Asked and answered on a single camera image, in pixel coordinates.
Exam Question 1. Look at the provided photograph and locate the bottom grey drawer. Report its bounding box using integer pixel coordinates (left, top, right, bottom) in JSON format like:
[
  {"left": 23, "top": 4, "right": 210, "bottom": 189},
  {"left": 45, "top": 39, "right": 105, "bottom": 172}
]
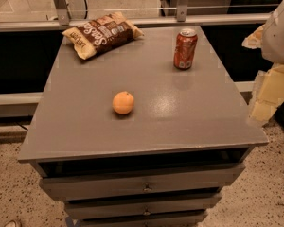
[{"left": 80, "top": 210, "right": 207, "bottom": 227}]

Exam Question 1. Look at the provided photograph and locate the brown chip bag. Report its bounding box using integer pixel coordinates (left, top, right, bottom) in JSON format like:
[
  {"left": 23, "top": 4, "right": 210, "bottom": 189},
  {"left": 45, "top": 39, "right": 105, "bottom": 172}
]
[{"left": 62, "top": 12, "right": 144, "bottom": 60}]

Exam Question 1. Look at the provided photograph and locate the grey drawer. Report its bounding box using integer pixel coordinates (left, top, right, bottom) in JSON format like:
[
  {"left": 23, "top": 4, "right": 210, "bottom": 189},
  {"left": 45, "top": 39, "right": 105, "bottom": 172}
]
[
  {"left": 41, "top": 163, "right": 245, "bottom": 201},
  {"left": 65, "top": 193, "right": 222, "bottom": 219},
  {"left": 80, "top": 210, "right": 207, "bottom": 227}
]

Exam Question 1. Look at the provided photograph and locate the red coke can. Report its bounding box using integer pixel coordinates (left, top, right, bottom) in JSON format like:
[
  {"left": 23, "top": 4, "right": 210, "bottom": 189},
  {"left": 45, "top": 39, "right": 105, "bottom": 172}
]
[{"left": 173, "top": 28, "right": 198, "bottom": 70}]

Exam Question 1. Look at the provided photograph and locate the middle grey drawer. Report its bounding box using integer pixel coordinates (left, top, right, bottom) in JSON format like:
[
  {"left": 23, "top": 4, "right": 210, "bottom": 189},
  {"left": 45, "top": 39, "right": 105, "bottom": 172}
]
[{"left": 65, "top": 193, "right": 222, "bottom": 219}]

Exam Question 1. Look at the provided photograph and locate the metal glass railing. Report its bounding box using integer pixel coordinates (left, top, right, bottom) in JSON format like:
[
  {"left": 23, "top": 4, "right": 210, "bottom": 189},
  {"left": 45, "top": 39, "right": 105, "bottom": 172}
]
[{"left": 0, "top": 0, "right": 281, "bottom": 31}]

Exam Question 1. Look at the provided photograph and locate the grey drawer cabinet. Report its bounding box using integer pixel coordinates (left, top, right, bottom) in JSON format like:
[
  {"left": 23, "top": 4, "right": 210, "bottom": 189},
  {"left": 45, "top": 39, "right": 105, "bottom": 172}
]
[{"left": 17, "top": 26, "right": 270, "bottom": 227}]

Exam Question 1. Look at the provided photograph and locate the orange fruit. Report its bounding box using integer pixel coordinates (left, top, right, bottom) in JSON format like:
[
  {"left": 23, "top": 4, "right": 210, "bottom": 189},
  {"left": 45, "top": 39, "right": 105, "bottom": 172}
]
[{"left": 112, "top": 91, "right": 134, "bottom": 114}]

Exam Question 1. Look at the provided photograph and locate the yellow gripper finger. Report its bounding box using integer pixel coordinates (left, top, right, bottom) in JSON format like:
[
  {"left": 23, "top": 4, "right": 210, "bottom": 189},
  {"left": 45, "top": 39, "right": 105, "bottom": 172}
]
[
  {"left": 249, "top": 63, "right": 284, "bottom": 123},
  {"left": 241, "top": 26, "right": 264, "bottom": 49}
]

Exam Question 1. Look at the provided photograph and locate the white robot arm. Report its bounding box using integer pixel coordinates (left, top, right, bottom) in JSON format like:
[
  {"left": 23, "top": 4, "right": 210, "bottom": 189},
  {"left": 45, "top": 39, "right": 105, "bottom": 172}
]
[{"left": 241, "top": 0, "right": 284, "bottom": 126}]

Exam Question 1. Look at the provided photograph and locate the top grey drawer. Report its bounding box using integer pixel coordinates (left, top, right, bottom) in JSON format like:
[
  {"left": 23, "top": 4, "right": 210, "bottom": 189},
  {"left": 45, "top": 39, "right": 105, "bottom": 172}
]
[{"left": 41, "top": 163, "right": 245, "bottom": 201}]

